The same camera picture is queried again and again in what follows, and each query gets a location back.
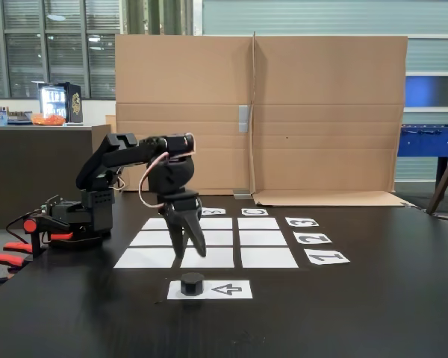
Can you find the paper label number 1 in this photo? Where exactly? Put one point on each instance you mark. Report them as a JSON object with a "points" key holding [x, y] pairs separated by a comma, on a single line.
{"points": [[326, 258]]}

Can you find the black mini fridge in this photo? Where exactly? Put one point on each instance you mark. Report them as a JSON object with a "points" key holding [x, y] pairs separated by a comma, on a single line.
{"points": [[69, 102]]}

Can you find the orange snack bag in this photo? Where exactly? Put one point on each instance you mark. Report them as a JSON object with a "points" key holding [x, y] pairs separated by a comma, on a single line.
{"points": [[48, 119]]}

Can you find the paper label letter B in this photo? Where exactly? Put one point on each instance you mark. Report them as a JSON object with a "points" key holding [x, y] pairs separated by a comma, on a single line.
{"points": [[213, 212]]}

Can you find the motor controller board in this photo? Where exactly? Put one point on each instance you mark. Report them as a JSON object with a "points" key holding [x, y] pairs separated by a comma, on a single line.
{"points": [[51, 205]]}

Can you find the dark brown counter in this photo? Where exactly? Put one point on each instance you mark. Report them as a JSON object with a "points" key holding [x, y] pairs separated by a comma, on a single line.
{"points": [[22, 175]]}

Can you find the brown cardboard panel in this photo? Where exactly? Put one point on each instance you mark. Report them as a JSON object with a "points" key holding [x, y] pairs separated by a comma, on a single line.
{"points": [[328, 112], [183, 74]]}

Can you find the white arrow paper sheet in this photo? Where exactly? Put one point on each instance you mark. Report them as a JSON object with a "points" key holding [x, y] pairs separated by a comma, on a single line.
{"points": [[231, 290]]}

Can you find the grey tape strip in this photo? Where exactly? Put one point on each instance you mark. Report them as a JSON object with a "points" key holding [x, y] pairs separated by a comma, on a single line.
{"points": [[243, 118], [242, 194]]}

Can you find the paper label number 3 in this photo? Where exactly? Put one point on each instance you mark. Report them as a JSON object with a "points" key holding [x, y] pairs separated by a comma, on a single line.
{"points": [[302, 222]]}

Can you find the white paper grid square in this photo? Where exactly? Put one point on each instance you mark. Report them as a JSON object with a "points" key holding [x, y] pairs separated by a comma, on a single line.
{"points": [[153, 223], [269, 258], [145, 258], [218, 259], [149, 238], [220, 238], [258, 223], [216, 223], [263, 238]]}

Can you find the brown wooden leg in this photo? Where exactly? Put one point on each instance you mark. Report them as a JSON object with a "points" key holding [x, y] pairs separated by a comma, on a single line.
{"points": [[444, 179]]}

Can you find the blue foosball table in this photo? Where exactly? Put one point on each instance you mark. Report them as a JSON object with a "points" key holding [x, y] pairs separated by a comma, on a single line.
{"points": [[429, 141]]}

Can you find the paper label number 2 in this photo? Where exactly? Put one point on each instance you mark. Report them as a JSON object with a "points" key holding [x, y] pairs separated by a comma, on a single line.
{"points": [[312, 238]]}

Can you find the black octagonal token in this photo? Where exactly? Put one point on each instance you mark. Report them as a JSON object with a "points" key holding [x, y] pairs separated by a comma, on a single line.
{"points": [[191, 285]]}

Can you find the red and black clamp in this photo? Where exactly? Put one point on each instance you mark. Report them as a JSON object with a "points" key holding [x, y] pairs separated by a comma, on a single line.
{"points": [[41, 225]]}

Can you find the paper label letter C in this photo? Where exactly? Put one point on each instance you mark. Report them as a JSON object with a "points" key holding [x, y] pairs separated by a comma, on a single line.
{"points": [[254, 212]]}

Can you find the blue and white box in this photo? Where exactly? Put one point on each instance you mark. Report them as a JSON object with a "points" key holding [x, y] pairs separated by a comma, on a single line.
{"points": [[0, 116]]}

